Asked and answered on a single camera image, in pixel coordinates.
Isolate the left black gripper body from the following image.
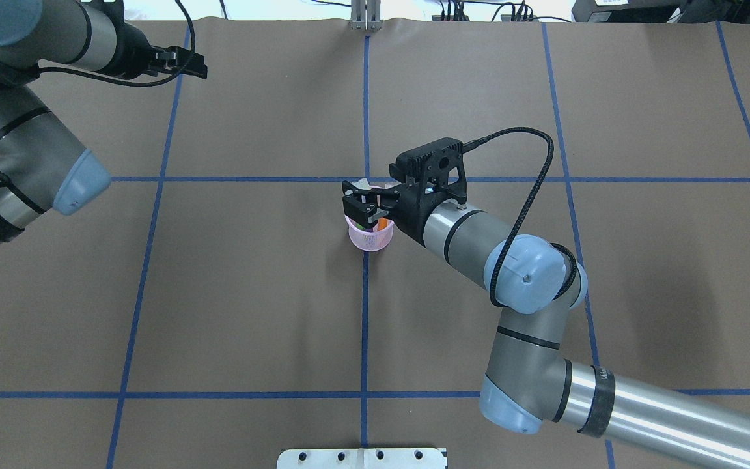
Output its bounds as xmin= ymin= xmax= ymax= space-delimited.
xmin=113 ymin=23 xmax=168 ymax=80

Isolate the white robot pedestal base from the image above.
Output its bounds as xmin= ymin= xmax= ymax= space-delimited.
xmin=276 ymin=448 xmax=449 ymax=468

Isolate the pink mesh pen holder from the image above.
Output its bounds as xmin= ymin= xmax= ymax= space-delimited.
xmin=344 ymin=216 xmax=394 ymax=252

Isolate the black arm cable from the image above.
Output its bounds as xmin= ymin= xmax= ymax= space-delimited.
xmin=463 ymin=127 xmax=577 ymax=308
xmin=36 ymin=0 xmax=197 ymax=88

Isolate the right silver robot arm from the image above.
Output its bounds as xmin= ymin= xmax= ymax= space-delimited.
xmin=409 ymin=189 xmax=750 ymax=468

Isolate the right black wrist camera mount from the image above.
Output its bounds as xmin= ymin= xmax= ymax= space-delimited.
xmin=388 ymin=137 xmax=467 ymax=205

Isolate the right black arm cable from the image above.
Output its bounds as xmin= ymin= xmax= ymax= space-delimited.
xmin=463 ymin=127 xmax=577 ymax=308

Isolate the aluminium frame post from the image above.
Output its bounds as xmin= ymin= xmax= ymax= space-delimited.
xmin=349 ymin=0 xmax=383 ymax=32

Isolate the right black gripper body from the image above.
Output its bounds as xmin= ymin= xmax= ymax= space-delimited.
xmin=382 ymin=183 xmax=444 ymax=243

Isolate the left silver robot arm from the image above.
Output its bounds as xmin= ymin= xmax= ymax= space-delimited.
xmin=0 ymin=1 xmax=208 ymax=245

